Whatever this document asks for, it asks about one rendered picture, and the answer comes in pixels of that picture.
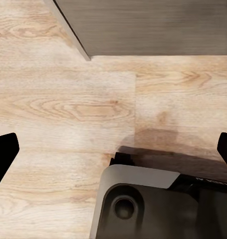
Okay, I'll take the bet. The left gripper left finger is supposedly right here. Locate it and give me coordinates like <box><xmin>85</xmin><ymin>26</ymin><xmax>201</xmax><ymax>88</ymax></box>
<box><xmin>0</xmin><ymin>132</ymin><xmax>19</xmax><ymax>182</ymax></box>

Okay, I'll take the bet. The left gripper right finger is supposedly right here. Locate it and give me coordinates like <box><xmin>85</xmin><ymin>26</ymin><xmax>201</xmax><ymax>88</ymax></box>
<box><xmin>217</xmin><ymin>132</ymin><xmax>227</xmax><ymax>164</ymax></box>

